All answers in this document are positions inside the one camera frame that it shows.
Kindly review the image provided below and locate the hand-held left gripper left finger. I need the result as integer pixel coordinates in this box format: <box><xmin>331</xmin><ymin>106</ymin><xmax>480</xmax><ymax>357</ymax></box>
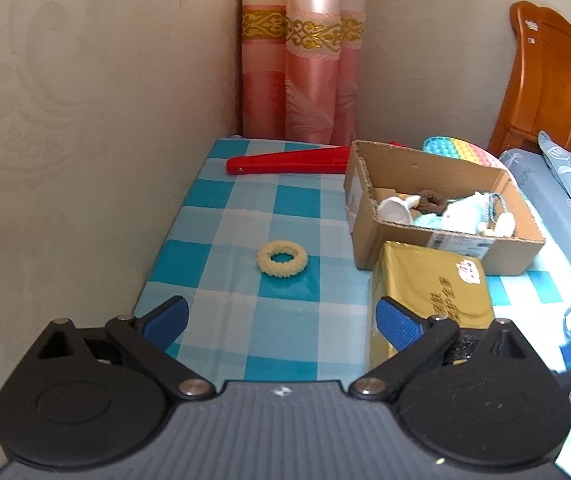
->
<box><xmin>36</xmin><ymin>295</ymin><xmax>216</xmax><ymax>402</ymax></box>

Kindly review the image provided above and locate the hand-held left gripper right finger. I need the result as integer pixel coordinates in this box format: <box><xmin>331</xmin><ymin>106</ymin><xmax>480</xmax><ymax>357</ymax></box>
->
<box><xmin>348</xmin><ymin>296</ymin><xmax>541</xmax><ymax>402</ymax></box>

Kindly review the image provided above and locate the cardboard box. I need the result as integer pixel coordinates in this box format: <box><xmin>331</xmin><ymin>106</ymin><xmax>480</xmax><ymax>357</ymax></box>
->
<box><xmin>344</xmin><ymin>140</ymin><xmax>546</xmax><ymax>277</ymax></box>

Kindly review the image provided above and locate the white plush toy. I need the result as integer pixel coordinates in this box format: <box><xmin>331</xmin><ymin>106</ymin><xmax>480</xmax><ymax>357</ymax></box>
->
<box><xmin>440</xmin><ymin>192</ymin><xmax>516</xmax><ymax>238</ymax></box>

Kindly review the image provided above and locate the brown scrunchie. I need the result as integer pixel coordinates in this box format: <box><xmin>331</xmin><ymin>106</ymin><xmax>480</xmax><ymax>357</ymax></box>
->
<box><xmin>412</xmin><ymin>189</ymin><xmax>449</xmax><ymax>216</ymax></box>

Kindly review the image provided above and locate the white soft cup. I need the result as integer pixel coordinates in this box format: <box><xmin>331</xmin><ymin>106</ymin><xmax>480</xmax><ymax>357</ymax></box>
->
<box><xmin>378</xmin><ymin>196</ymin><xmax>419</xmax><ymax>226</ymax></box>

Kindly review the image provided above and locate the gold tissue pack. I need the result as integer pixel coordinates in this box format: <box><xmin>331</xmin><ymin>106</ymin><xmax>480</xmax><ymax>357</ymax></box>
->
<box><xmin>368</xmin><ymin>241</ymin><xmax>496</xmax><ymax>371</ymax></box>

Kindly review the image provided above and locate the blue checkered cloth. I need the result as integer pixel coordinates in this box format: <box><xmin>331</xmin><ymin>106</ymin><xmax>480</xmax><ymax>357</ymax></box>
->
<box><xmin>136</xmin><ymin>137</ymin><xmax>571</xmax><ymax>480</ymax></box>

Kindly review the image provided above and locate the cream scrunchie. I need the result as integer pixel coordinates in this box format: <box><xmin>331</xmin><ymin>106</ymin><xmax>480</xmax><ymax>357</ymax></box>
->
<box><xmin>258</xmin><ymin>241</ymin><xmax>309</xmax><ymax>279</ymax></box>

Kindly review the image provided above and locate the grey blue bedding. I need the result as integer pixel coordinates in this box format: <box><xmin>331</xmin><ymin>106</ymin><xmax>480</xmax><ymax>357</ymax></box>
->
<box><xmin>498</xmin><ymin>147</ymin><xmax>571</xmax><ymax>276</ymax></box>

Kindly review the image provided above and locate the rainbow pop bubble toy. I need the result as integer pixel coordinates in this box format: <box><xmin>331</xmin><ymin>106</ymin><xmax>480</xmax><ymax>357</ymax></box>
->
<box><xmin>423</xmin><ymin>135</ymin><xmax>500</xmax><ymax>167</ymax></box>

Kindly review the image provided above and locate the red folded fan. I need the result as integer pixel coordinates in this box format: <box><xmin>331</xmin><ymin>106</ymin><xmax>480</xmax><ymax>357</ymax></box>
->
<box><xmin>226</xmin><ymin>142</ymin><xmax>409</xmax><ymax>176</ymax></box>

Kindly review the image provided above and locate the wooden headboard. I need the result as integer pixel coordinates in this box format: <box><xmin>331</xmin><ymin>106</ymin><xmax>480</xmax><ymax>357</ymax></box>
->
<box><xmin>487</xmin><ymin>1</ymin><xmax>571</xmax><ymax>161</ymax></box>

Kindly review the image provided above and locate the pink curtain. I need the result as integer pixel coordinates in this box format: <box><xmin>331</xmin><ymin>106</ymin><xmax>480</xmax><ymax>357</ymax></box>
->
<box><xmin>240</xmin><ymin>0</ymin><xmax>370</xmax><ymax>147</ymax></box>

